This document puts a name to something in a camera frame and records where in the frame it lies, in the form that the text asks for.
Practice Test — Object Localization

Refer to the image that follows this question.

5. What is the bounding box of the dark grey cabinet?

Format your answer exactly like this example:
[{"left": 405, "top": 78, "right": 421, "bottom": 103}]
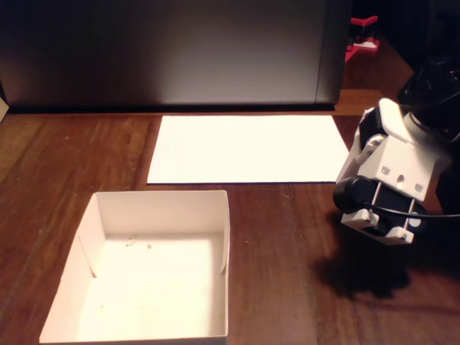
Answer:
[{"left": 0, "top": 0, "right": 353, "bottom": 113}]

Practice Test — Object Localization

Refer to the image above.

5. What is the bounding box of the white cardboard box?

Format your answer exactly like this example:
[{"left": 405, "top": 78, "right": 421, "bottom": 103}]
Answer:
[{"left": 38, "top": 190, "right": 231, "bottom": 345}]

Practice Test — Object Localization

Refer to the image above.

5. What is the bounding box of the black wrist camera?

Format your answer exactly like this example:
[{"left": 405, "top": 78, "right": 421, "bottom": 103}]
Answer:
[{"left": 332, "top": 175, "right": 427, "bottom": 238}]

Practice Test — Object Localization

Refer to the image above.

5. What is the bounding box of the white camera clamp bracket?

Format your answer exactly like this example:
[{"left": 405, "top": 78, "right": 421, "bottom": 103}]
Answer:
[{"left": 340, "top": 206, "right": 415, "bottom": 246}]

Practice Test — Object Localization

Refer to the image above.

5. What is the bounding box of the black camera cable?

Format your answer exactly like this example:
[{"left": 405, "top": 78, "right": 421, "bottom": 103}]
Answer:
[{"left": 359, "top": 199, "right": 460, "bottom": 220}]

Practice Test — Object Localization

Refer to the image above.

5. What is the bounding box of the white paper sheet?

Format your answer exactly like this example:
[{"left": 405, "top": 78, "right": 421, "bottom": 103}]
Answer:
[{"left": 146, "top": 114, "right": 351, "bottom": 185}]

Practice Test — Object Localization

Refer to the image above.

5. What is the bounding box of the red plastic printed part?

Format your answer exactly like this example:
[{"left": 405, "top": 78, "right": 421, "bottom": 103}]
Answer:
[{"left": 344, "top": 16, "right": 382, "bottom": 64}]

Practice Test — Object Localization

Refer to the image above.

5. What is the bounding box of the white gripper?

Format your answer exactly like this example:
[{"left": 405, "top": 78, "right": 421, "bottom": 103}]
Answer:
[{"left": 336, "top": 97, "right": 452, "bottom": 203}]

